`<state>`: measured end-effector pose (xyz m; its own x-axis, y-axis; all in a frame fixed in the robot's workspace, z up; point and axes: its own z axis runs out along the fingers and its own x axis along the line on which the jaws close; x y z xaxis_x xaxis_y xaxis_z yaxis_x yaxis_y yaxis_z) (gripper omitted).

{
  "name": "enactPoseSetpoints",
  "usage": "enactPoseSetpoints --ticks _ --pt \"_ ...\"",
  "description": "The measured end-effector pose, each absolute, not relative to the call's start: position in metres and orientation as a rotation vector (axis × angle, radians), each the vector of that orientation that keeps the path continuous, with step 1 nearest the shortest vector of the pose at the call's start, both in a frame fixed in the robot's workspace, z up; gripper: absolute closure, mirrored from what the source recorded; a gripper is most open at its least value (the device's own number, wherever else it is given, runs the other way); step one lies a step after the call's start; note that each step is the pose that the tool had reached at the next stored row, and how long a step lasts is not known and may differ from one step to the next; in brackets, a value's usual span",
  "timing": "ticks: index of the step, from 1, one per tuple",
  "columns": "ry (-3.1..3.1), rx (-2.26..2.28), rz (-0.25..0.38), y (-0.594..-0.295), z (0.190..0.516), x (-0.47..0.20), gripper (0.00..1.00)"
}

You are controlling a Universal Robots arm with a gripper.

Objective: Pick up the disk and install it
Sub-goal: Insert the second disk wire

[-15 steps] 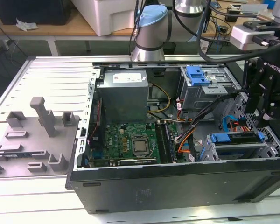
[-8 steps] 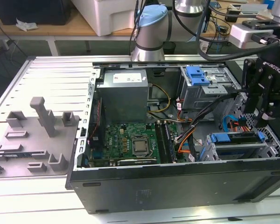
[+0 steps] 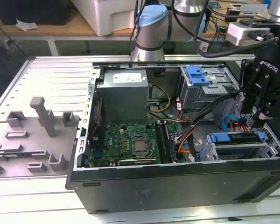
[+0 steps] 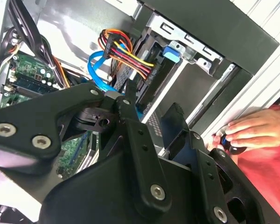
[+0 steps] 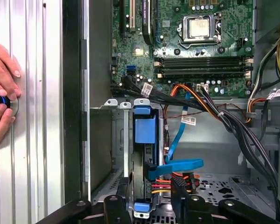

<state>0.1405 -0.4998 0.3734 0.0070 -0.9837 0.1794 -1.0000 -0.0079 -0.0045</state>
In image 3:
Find silver CPU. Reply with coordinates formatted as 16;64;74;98
134;141;149;152

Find black RAM slot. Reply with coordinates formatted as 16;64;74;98
155;121;167;164

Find RAM stick with chips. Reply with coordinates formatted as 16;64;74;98
163;121;178;163

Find black case fan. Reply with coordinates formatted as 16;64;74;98
88;96;107;148

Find metal optical drive cage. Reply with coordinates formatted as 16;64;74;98
178;65;242;112

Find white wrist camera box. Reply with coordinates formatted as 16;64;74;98
225;20;277;46

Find wooden desk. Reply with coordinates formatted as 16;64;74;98
0;0;280;44

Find green motherboard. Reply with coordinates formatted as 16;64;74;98
91;121;185;167

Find black waste bin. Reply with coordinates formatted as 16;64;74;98
164;42;177;56

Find green RAM stick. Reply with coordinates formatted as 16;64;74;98
2;153;33;159

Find white foam box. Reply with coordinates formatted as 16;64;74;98
71;0;143;37

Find black open PC case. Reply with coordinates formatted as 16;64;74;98
64;54;280;214

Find yellow and black wires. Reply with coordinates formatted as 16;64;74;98
147;84;171;115

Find blue data wire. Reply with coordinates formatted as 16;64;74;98
222;114;241;135

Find black graphics card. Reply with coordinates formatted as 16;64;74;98
118;158;158;167

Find black cable bundle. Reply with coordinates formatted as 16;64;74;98
175;90;242;145

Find grey power supply unit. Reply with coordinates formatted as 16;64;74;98
97;69;149;124

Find black computer tower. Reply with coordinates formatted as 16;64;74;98
0;0;72;26

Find blue plastic drive latch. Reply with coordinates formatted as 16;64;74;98
186;66;211;86

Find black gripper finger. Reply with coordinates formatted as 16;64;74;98
252;73;280;128
238;59;260;113

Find metal disk bay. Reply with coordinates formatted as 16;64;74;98
198;132;280;161

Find orange power wire black plug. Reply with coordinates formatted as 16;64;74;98
232;118;252;133

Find thin cable with metal plug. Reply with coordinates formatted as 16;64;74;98
129;0;145;56

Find black CPU socket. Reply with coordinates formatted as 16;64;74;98
130;137;153;158

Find crumpled white paper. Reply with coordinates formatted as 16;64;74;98
15;19;39;32

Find grey parts rack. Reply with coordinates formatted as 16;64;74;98
0;97;81;179

